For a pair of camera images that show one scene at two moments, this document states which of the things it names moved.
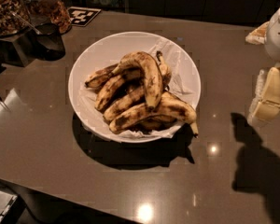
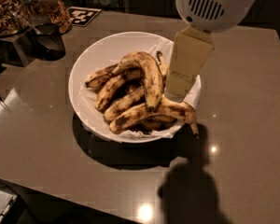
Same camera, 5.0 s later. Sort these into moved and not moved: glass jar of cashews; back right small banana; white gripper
Moved: white gripper
Not moved: glass jar of cashews; back right small banana
